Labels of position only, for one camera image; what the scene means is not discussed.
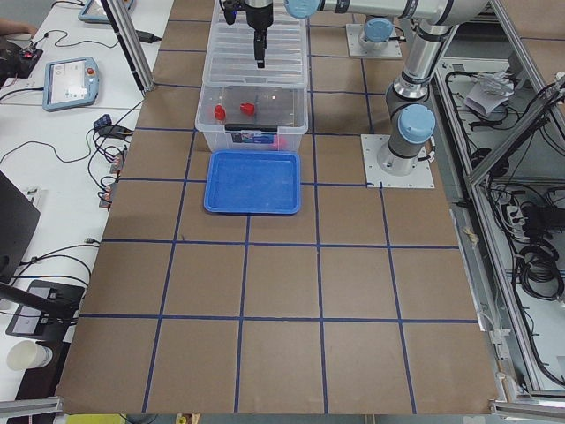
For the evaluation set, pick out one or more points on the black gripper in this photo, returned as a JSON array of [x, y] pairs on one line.
[[257, 18]]

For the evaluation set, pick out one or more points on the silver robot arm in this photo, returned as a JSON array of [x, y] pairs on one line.
[[412, 122], [376, 30]]

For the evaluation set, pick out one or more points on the red block middle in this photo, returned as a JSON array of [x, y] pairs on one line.
[[247, 108]]

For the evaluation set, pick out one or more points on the clear plastic storage box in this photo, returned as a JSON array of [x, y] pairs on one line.
[[278, 111]]

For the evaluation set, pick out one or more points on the red block left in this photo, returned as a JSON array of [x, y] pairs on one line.
[[219, 112]]

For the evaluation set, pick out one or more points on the blue plastic tray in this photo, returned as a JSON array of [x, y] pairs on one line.
[[256, 182]]

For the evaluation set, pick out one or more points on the black power adapter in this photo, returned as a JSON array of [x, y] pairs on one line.
[[147, 37]]

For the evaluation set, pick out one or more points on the far blue teach pendant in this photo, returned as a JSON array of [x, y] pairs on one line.
[[93, 13]]

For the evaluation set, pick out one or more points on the blue teach pendant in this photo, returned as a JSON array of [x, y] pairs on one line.
[[70, 83], [93, 13]]

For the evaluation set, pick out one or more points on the near blue teach pendant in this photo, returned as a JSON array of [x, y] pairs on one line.
[[70, 83]]

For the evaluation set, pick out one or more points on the white paper cup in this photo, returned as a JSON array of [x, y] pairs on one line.
[[28, 355]]

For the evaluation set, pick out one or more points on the aluminium frame post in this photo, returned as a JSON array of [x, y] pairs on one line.
[[125, 32]]

